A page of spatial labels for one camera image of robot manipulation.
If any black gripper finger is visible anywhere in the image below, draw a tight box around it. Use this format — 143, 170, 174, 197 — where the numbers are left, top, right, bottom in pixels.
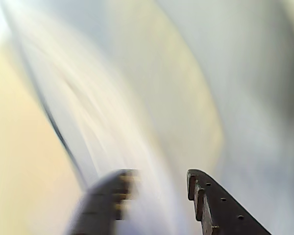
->
186, 168, 272, 235
67, 168, 141, 235

